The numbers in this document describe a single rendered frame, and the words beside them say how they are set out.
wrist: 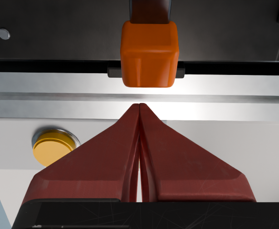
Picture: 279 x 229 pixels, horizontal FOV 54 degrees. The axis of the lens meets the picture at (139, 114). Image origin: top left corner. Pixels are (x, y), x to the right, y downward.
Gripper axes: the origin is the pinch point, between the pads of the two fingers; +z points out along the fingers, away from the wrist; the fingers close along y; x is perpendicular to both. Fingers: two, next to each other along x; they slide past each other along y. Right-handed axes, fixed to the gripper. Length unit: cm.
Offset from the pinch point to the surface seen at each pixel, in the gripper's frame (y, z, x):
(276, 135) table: -19.1, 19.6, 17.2
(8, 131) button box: 12.3, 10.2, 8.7
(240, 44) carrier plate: -7.2, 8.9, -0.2
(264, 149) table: -18.1, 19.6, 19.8
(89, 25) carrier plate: 3.4, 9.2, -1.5
